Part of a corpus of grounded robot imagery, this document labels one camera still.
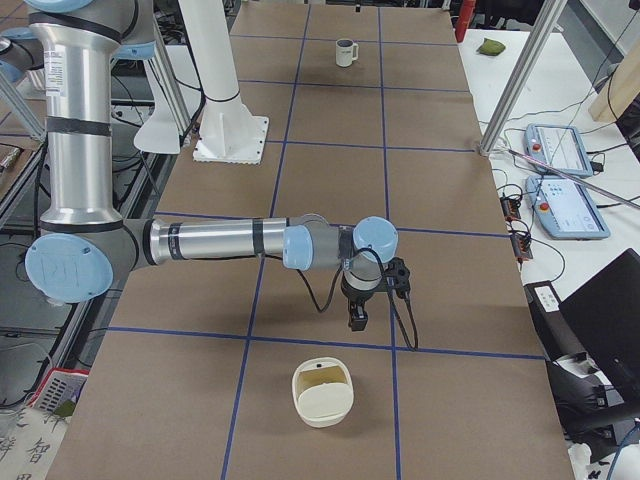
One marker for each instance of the upper teach pendant blue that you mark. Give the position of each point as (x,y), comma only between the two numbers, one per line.
(559,146)

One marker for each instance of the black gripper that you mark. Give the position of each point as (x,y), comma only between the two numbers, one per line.
(356,299)

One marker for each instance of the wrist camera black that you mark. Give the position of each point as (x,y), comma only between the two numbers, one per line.
(398,278)

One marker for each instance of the white plastic basket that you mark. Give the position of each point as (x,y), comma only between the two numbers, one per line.
(59,392)

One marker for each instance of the teach pendant blue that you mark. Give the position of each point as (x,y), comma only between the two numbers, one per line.
(559,146)
(564,209)

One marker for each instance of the metal grabber stick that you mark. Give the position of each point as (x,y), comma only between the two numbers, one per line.
(546,168)

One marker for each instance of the cream plastic bin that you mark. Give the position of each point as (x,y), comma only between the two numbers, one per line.
(322,391)

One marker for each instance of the white mug grey inside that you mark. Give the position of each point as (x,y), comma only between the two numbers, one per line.
(346,52)

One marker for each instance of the aluminium frame post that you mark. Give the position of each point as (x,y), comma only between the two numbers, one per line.
(537,38)

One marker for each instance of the lower teach pendant blue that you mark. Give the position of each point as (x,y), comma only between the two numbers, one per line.
(564,209)

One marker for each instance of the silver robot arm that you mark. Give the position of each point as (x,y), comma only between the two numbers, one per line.
(86,244)

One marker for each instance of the green bean bag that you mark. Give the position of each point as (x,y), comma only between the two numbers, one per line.
(491,47)

